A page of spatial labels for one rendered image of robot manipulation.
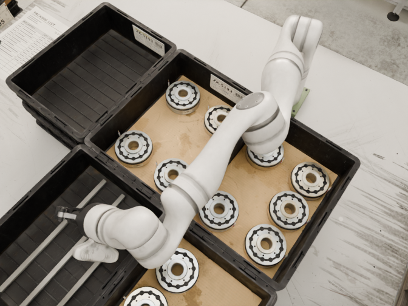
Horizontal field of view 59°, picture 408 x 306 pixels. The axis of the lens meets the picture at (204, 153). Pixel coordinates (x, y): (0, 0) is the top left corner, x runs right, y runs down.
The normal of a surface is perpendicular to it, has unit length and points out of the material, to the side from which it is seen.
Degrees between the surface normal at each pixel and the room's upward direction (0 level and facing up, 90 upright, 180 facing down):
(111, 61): 0
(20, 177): 0
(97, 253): 43
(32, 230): 0
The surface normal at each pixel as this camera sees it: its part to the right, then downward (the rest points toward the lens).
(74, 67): 0.04, -0.44
